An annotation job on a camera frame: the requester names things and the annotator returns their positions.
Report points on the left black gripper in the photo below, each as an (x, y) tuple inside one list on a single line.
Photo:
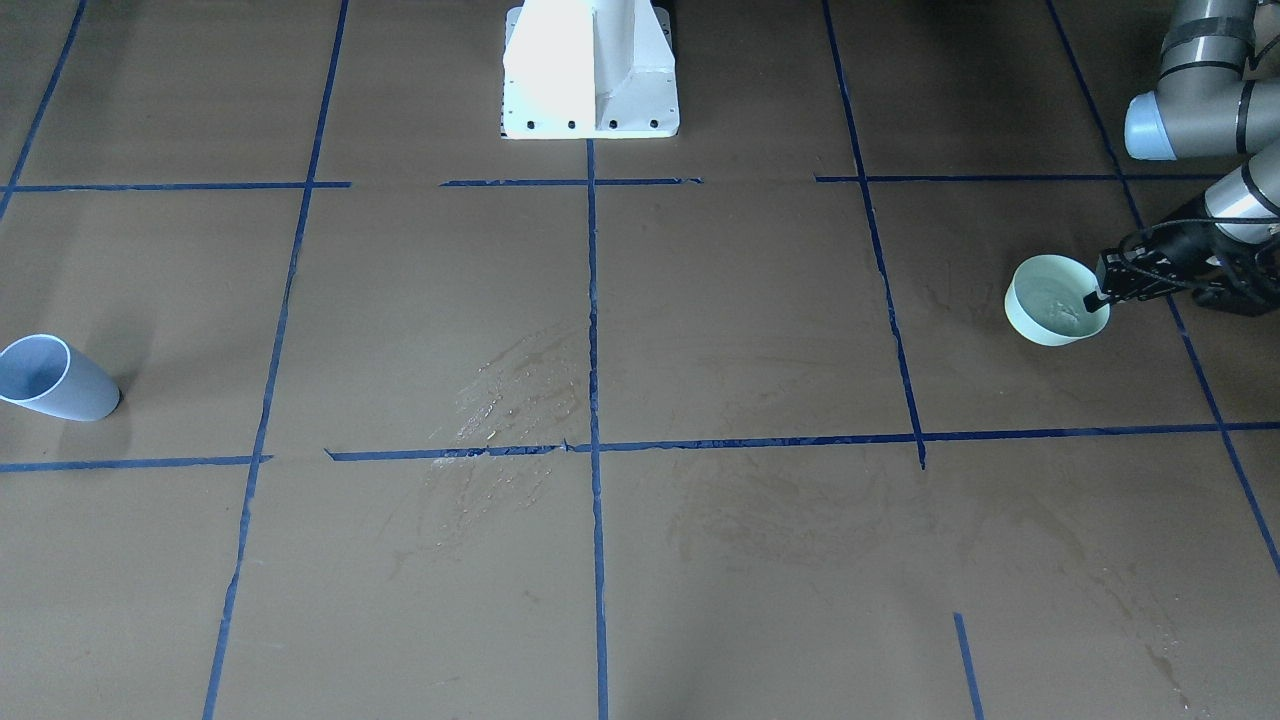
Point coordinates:
[(1183, 246)]

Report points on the light green bowl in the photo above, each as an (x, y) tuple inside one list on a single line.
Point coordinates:
[(1050, 301)]

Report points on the light blue plastic cup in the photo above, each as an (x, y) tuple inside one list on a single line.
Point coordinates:
[(45, 374)]

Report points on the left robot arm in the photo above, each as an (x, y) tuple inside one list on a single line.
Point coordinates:
[(1207, 104)]

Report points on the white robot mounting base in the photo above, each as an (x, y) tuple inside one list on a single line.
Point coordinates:
[(581, 70)]

